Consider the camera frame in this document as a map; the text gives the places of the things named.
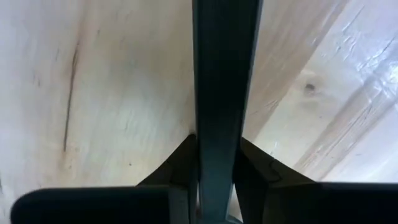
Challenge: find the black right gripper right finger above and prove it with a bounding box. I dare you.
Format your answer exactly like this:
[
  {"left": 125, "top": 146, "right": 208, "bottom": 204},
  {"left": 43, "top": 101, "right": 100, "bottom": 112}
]
[{"left": 233, "top": 136, "right": 398, "bottom": 224}]

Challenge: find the black solid serving spoon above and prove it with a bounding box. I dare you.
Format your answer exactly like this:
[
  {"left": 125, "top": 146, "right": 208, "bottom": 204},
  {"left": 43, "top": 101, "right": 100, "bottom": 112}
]
[{"left": 191, "top": 0, "right": 264, "bottom": 224}]

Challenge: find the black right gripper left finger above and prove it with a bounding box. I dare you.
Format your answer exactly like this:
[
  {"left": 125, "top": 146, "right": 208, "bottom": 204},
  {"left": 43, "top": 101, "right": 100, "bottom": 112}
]
[{"left": 10, "top": 134, "right": 200, "bottom": 224}]

